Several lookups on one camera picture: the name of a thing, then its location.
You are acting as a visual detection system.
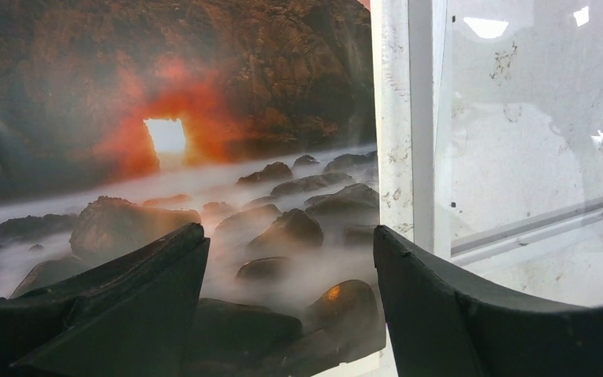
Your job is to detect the white picture frame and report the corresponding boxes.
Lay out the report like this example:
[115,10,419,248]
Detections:
[370,0,603,272]

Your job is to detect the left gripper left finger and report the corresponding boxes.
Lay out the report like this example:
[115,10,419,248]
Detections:
[0,223,210,376]

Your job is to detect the clear acrylic frame sheet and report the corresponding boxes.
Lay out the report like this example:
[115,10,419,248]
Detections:
[431,0,603,246]

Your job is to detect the landscape sunset photo print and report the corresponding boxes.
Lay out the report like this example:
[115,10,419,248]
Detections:
[0,1,386,376]

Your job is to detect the white brown backing board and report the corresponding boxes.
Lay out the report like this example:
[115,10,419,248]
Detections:
[313,350,398,377]

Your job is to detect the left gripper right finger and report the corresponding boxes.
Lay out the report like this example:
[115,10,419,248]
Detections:
[373,225,603,376]

